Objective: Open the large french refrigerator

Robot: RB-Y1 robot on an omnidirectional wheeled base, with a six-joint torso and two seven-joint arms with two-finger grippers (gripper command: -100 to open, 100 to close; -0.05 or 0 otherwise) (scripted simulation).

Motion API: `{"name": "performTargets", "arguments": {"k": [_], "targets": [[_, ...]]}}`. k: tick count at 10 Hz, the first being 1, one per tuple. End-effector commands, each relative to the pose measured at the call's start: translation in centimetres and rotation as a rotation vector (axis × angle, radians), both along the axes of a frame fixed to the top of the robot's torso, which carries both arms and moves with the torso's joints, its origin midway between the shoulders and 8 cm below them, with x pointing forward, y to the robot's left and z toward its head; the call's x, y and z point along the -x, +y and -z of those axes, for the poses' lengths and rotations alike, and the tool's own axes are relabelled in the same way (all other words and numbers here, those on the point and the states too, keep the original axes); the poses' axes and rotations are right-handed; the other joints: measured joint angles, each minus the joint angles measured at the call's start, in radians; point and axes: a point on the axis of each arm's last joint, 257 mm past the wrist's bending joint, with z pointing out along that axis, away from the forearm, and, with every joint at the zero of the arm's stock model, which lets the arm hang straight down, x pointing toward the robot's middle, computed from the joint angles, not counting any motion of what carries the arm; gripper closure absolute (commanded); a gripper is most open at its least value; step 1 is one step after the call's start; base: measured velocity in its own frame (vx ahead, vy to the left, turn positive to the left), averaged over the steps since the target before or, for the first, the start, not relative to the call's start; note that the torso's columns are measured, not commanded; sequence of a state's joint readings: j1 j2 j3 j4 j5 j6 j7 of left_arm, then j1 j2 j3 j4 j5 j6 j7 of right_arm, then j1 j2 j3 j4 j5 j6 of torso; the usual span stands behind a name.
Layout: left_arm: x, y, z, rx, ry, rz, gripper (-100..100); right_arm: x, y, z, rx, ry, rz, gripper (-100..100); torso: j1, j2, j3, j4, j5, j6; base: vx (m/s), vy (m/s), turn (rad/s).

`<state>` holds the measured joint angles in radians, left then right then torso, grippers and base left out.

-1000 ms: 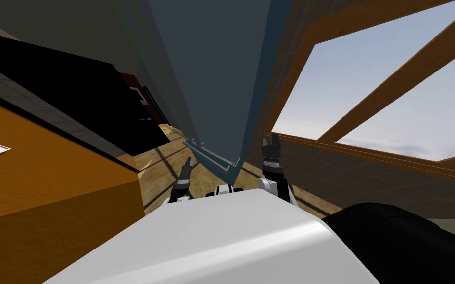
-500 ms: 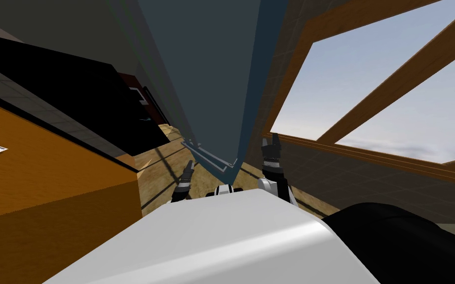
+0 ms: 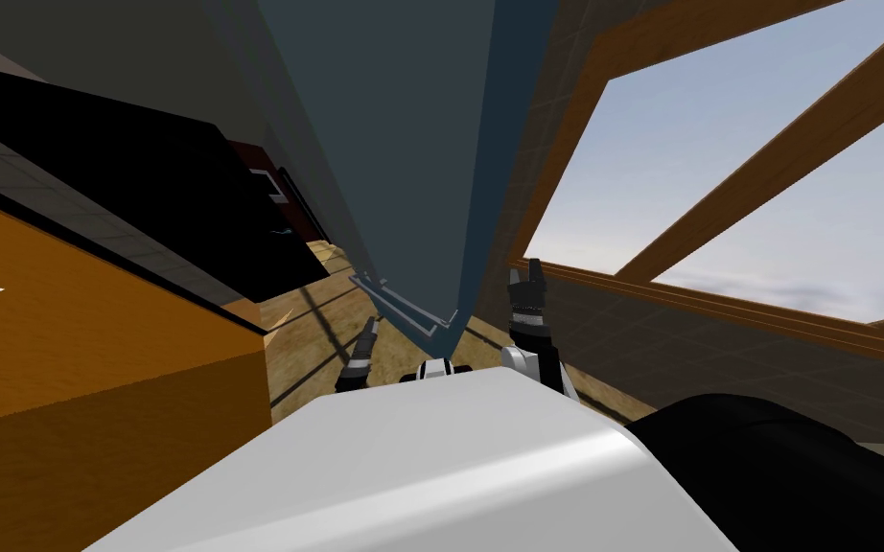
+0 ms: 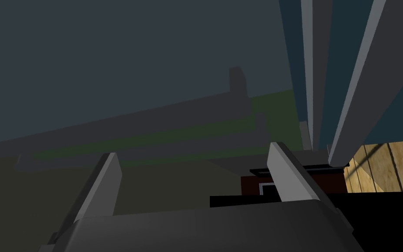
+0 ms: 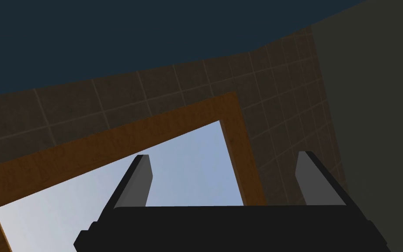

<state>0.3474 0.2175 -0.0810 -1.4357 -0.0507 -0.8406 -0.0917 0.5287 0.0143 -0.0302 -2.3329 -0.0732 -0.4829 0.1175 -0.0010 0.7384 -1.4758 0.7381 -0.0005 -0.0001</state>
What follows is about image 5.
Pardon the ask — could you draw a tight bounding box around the pale blue door leaf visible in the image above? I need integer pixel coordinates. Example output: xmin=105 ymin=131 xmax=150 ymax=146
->
xmin=0 ymin=120 xmax=245 ymax=252

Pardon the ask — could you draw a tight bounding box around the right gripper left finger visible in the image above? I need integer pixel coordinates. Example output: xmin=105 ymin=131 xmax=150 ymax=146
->
xmin=105 ymin=154 xmax=153 ymax=210

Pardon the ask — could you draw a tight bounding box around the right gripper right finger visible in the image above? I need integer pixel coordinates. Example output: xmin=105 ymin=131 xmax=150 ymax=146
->
xmin=294 ymin=151 xmax=356 ymax=207

